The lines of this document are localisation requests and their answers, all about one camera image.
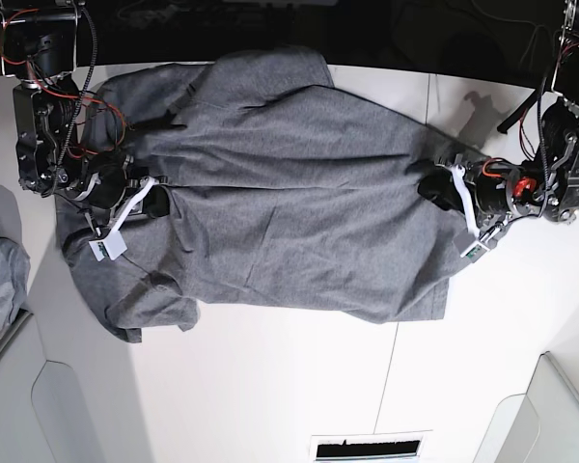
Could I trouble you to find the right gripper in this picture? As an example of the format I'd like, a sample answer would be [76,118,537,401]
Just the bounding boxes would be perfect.
[84,176,170,236]

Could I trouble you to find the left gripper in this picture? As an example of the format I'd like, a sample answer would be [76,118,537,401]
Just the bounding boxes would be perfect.
[418,153,511,249]

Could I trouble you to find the grey t-shirt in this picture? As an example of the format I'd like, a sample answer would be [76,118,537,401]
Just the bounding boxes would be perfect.
[56,48,465,342]

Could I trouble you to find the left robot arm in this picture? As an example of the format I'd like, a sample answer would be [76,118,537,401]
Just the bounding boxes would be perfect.
[419,1,579,261]

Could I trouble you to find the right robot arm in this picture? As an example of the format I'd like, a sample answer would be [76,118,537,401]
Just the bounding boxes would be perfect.
[0,1,170,237]

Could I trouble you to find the white left bin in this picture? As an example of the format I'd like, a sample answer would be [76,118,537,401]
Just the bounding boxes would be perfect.
[0,313,105,462]

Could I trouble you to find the white bin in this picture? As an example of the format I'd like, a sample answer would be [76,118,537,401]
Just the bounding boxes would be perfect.
[0,313,105,462]
[474,352,579,463]

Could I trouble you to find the white right bin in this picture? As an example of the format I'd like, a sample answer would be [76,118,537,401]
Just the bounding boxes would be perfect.
[474,352,579,463]

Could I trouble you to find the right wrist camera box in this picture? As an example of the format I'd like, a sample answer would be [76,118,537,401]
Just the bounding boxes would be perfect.
[89,231,127,261]

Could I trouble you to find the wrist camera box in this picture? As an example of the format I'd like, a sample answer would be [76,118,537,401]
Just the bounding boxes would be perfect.
[89,231,127,261]
[454,232,490,262]

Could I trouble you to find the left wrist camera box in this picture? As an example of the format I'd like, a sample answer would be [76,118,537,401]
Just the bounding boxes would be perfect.
[454,232,490,262]

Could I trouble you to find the white cables in background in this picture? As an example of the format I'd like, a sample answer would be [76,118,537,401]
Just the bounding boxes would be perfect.
[482,0,561,73]

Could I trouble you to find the table cable grommet slot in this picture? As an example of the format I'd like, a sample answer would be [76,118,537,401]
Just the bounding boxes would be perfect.
[309,430,432,463]

